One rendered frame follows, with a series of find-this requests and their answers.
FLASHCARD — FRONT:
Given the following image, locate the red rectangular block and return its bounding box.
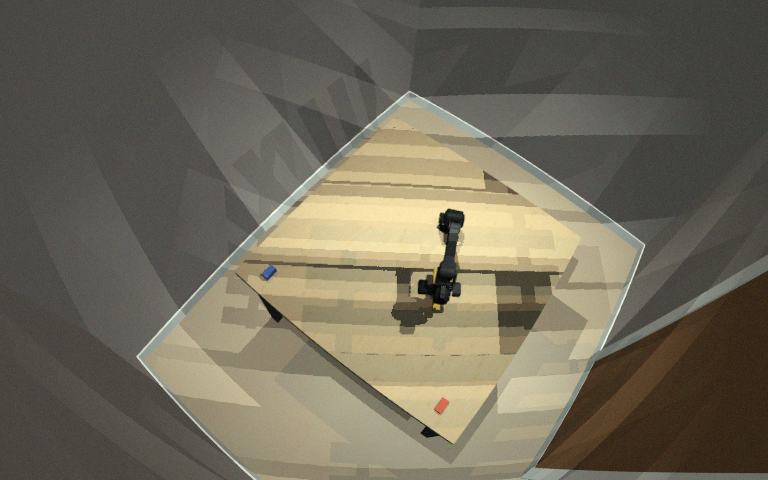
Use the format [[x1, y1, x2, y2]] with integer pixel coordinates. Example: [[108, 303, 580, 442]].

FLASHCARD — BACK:
[[434, 397, 449, 414]]

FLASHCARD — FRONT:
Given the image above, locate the blue rectangular block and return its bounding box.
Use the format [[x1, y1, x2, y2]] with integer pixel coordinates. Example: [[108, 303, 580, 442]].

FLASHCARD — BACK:
[[262, 264, 277, 280]]

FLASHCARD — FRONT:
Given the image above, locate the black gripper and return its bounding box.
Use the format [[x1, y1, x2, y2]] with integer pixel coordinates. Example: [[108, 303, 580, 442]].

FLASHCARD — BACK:
[[418, 280, 461, 298]]

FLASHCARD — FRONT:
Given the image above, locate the yellow bar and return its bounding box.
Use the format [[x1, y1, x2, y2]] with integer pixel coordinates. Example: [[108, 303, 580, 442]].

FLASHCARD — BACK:
[[432, 268, 440, 311]]

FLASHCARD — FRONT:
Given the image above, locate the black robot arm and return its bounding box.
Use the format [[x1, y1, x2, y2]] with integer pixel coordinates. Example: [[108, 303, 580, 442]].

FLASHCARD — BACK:
[[432, 208, 465, 305]]

